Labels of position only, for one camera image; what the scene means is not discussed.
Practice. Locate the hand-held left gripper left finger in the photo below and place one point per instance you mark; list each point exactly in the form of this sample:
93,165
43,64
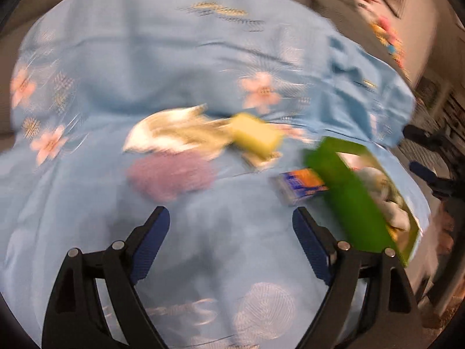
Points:
150,247

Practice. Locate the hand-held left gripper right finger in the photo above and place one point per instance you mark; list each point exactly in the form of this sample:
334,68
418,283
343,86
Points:
312,247

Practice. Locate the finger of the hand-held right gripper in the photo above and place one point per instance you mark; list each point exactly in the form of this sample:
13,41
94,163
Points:
421,134
425,172

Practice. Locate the green box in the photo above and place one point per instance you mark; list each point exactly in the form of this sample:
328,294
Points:
348,196

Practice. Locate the blue tissue packet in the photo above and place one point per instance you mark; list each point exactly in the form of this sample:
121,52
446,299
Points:
298,185

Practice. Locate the pink fluffy pad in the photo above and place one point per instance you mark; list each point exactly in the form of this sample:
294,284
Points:
170,174

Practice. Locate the white and tan plush toy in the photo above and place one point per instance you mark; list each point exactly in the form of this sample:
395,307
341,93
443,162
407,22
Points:
170,131

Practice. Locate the yellow sponge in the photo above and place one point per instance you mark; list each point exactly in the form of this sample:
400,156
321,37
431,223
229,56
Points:
254,136

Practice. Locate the row of colourful small toys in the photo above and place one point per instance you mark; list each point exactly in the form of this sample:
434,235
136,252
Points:
385,31

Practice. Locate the blue floral bedsheet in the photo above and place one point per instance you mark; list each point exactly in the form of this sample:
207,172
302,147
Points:
145,80

